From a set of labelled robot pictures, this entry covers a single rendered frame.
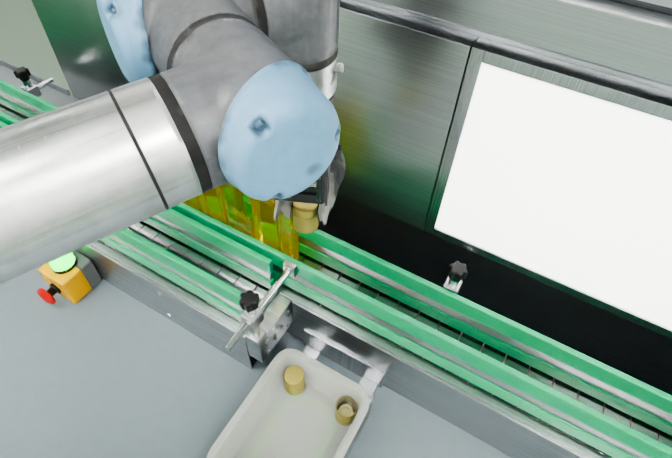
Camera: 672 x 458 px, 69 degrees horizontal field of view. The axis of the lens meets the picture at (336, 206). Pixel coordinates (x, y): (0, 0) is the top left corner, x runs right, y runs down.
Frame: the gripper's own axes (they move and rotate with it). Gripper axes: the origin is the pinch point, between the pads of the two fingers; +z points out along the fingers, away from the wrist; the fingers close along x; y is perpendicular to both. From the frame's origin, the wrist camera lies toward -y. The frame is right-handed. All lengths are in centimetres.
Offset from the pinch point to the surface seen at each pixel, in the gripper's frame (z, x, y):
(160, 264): 20.9, -25.7, -2.7
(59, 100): 25, -68, -50
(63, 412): 38, -40, 18
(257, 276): 21.9, -9.0, -2.8
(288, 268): 16.6, -3.2, -1.3
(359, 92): -7.6, 5.8, -16.2
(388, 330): 21.8, 13.6, 5.2
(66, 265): 28, -46, -5
